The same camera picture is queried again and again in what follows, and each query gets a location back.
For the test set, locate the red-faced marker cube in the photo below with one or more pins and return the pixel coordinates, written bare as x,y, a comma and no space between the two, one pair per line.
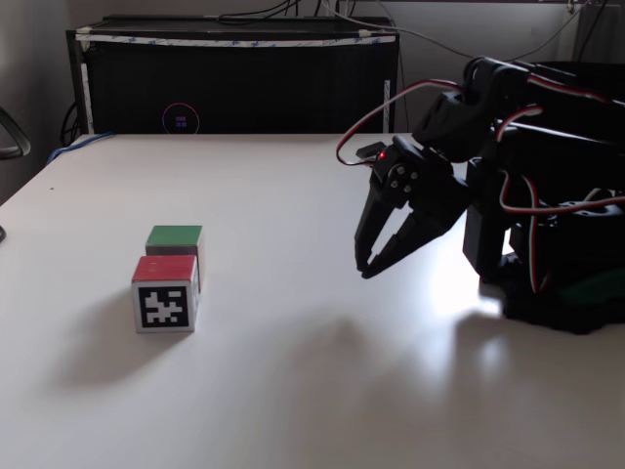
163,303

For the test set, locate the black chair armrest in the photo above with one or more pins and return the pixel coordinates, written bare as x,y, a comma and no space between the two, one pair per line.
14,137

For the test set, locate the white tape strip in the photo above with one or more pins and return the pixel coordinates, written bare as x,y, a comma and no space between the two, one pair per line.
234,41

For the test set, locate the black computer case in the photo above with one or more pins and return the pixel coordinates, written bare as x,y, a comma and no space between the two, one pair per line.
244,88

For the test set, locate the black gripper camera module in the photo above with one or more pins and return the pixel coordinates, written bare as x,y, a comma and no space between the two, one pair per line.
370,152

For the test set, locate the green-faced wooden cube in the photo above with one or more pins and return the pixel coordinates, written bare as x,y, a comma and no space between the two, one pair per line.
175,235

